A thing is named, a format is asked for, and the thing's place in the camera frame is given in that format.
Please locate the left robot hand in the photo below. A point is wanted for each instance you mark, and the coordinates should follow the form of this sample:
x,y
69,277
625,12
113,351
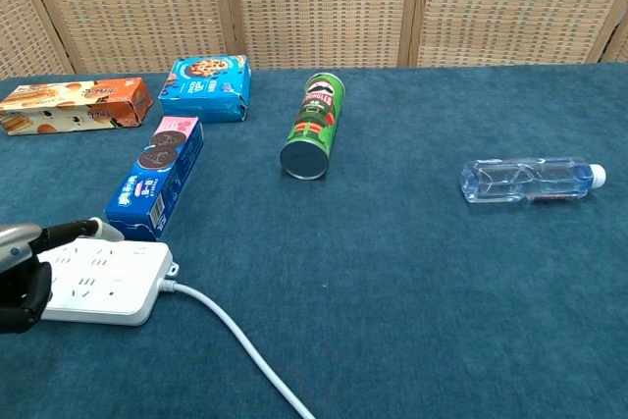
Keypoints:
x,y
22,286

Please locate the white power strip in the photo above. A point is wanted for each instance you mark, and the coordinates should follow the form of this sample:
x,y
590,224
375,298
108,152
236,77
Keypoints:
x,y
105,281

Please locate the blue Oreo cookie box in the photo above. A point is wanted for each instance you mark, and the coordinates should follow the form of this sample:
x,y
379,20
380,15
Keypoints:
x,y
157,178

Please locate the orange biscuit box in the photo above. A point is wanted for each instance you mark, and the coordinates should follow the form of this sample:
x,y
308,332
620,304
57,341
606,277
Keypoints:
x,y
73,105

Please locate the blue chocolate chip cookie box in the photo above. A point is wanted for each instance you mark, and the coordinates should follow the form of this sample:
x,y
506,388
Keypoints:
x,y
206,88

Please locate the green Pringles can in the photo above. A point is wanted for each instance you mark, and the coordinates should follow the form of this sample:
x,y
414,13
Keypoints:
x,y
311,127

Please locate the woven folding screen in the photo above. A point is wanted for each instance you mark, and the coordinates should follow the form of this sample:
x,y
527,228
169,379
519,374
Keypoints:
x,y
314,4

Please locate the clear plastic water bottle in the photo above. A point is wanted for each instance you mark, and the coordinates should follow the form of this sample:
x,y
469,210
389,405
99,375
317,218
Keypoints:
x,y
527,181

